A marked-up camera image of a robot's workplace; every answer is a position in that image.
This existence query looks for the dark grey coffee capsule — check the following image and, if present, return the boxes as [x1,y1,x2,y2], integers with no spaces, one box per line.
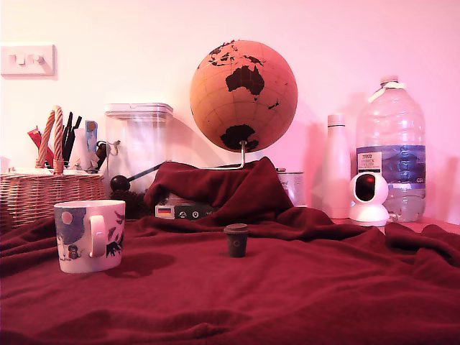
[223,223,249,258]

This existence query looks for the dark box with flag print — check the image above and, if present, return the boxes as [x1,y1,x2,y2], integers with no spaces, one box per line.
[155,203,224,221]

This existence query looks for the cork globe on metal stand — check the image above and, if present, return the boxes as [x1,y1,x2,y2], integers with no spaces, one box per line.
[189,39,299,170]

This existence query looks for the white metal tin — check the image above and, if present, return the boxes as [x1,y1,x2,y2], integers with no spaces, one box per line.
[276,167,306,208]

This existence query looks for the clear plastic lidded container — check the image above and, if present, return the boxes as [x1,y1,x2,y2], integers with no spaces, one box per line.
[104,103,174,195]

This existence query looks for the dark brown pine cone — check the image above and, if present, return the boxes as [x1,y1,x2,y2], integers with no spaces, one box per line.
[109,190,152,220]

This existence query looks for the white insulated bottle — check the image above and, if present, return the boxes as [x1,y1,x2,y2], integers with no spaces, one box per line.
[322,113,352,219]

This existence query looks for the black ball-ended utensil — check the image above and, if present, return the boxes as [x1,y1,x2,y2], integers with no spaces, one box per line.
[109,161,167,192]

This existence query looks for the dark red fleece blanket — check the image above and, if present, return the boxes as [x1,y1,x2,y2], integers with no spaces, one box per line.
[0,157,460,345]

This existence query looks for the white and blue packet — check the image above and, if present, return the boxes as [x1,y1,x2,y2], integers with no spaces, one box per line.
[70,120,100,170]

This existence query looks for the white illustrated ceramic mug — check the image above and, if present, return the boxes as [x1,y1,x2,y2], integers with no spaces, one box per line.
[53,200,127,274]

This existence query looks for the black kitchen utensils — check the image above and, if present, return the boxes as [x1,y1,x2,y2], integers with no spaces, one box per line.
[63,111,83,163]

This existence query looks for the large clear water bottle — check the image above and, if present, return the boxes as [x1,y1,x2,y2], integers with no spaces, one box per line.
[355,75,428,223]

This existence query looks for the red packet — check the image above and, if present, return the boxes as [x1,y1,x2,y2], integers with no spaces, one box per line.
[27,126,55,161]

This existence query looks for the brown-handled kitchen tool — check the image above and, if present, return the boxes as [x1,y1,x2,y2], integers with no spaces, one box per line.
[95,140,109,170]

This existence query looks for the small white round camera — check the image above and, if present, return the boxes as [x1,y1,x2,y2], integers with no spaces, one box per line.
[348,172,391,227]

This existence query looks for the wicker basket with handle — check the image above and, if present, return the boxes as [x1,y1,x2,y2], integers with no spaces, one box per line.
[0,105,106,231]

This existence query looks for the white wall light switch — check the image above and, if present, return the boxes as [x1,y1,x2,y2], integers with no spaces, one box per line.
[0,44,57,77]

